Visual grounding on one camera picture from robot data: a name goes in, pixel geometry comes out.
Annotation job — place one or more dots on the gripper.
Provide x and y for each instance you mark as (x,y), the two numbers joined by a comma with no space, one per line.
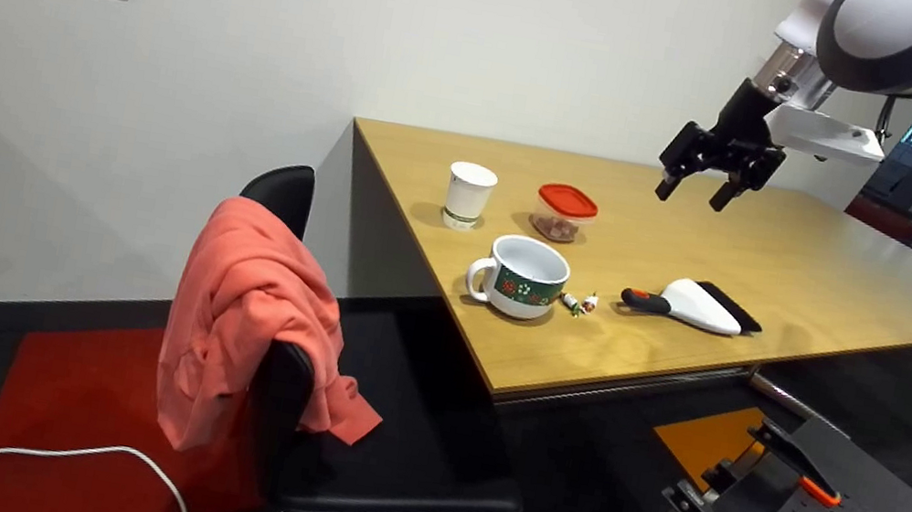
(729,144)

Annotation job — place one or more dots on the wrapped sweet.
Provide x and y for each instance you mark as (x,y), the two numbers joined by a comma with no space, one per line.
(590,303)
(570,302)

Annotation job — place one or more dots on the white mug with green band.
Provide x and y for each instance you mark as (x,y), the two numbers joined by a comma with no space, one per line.
(521,281)

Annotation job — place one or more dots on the red container lid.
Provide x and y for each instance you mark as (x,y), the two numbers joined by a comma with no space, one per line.
(567,200)

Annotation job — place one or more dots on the clear plastic container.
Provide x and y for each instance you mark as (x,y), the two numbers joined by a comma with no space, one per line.
(556,225)

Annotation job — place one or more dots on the white paper cup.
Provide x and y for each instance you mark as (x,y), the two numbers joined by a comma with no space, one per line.
(466,193)

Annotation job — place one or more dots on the black chair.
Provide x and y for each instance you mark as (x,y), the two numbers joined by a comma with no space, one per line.
(408,433)

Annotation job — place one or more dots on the coral pink garment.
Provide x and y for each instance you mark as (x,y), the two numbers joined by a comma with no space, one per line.
(243,313)

